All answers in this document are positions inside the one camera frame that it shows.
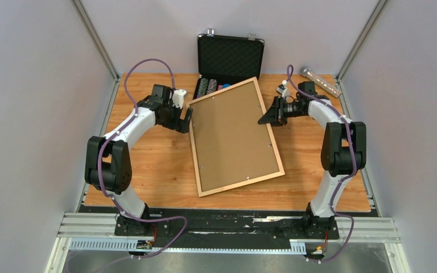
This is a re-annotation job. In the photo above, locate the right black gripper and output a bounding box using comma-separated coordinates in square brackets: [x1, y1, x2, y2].
[259, 96, 306, 126]

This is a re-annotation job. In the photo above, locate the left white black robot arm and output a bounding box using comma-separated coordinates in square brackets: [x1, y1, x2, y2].
[84, 84, 193, 235]

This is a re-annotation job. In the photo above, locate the silver glitter tube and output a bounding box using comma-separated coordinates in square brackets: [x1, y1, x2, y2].
[300, 67, 342, 98]

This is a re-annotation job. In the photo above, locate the black poker chip case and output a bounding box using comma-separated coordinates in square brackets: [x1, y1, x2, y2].
[193, 28, 265, 99]

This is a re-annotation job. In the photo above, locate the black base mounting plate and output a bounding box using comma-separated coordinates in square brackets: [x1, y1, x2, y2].
[79, 206, 340, 250]

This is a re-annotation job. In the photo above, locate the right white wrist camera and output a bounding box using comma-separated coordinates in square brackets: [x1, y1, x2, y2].
[276, 80, 290, 100]

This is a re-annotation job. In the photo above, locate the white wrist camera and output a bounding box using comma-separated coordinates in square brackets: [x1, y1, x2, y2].
[276, 80, 290, 100]
[171, 89, 188, 109]

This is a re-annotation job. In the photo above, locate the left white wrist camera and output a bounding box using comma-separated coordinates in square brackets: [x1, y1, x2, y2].
[171, 89, 188, 109]

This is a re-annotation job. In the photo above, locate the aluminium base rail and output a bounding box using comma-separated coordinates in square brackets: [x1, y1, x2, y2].
[48, 208, 410, 272]

